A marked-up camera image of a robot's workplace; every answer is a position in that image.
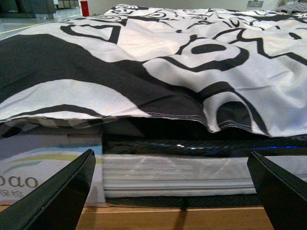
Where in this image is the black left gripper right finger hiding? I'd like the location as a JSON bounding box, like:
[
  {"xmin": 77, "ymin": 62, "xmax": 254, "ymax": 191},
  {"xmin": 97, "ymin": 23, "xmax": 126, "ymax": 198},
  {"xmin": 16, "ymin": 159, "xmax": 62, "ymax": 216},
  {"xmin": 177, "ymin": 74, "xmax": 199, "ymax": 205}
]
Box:
[{"xmin": 247, "ymin": 151, "xmax": 307, "ymax": 230}]

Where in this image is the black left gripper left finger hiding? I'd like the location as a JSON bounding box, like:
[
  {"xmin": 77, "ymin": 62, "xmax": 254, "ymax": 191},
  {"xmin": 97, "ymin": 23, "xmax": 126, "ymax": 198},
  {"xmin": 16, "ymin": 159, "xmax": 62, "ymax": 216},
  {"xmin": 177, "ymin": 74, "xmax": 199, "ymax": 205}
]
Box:
[{"xmin": 0, "ymin": 149, "xmax": 95, "ymax": 230}]

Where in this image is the white mattress with label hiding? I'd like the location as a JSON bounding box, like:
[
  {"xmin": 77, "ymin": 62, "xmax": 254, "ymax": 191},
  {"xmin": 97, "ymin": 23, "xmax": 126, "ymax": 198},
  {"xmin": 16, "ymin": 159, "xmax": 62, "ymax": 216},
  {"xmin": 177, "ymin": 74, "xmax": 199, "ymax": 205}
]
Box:
[{"xmin": 0, "ymin": 129, "xmax": 307, "ymax": 208}]

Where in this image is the black and white patterned bedsheet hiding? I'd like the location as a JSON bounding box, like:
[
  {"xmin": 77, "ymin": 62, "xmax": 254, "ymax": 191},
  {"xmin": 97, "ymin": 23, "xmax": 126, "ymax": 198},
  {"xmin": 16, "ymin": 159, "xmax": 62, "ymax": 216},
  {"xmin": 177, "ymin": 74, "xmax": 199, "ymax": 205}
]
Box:
[{"xmin": 0, "ymin": 4, "xmax": 307, "ymax": 138}]

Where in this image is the striped grey pillow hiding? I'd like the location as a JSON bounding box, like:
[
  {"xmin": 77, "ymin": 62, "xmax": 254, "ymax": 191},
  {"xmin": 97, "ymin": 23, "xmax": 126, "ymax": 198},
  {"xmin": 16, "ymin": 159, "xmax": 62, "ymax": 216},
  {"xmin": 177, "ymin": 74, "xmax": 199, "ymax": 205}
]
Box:
[{"xmin": 273, "ymin": 2, "xmax": 307, "ymax": 13}]

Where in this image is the red fire extinguisher box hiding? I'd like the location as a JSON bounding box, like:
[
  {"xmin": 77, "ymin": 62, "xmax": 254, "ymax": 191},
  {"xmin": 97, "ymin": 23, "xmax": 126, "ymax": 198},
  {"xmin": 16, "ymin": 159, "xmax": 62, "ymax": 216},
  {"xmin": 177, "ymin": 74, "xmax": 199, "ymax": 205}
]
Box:
[{"xmin": 80, "ymin": 0, "xmax": 90, "ymax": 17}]

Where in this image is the wooden bed frame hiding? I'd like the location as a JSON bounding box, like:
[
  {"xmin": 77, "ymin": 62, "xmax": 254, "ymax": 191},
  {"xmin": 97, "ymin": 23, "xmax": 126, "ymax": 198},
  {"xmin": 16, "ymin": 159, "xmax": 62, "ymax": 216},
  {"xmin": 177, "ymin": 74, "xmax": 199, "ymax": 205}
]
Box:
[{"xmin": 77, "ymin": 207, "xmax": 273, "ymax": 230}]

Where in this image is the wall power socket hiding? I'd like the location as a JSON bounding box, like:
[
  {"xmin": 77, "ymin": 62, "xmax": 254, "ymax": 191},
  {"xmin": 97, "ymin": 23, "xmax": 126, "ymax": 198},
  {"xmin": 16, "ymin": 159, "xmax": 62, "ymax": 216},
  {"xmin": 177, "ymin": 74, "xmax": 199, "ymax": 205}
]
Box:
[{"xmin": 247, "ymin": 0, "xmax": 264, "ymax": 8}]

